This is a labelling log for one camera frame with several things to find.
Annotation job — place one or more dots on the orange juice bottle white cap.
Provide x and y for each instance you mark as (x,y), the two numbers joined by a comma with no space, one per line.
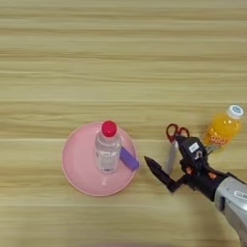
(223,128)

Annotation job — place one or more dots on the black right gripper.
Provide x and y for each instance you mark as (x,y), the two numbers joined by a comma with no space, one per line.
(202,178)

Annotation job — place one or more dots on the purple rectangular block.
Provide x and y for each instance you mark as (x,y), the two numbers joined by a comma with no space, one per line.
(129,159)

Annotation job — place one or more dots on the pink round plate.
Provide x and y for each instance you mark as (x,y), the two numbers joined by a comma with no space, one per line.
(78,164)

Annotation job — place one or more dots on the clear bottle with red cap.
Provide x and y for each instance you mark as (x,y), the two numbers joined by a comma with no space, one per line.
(107,154)

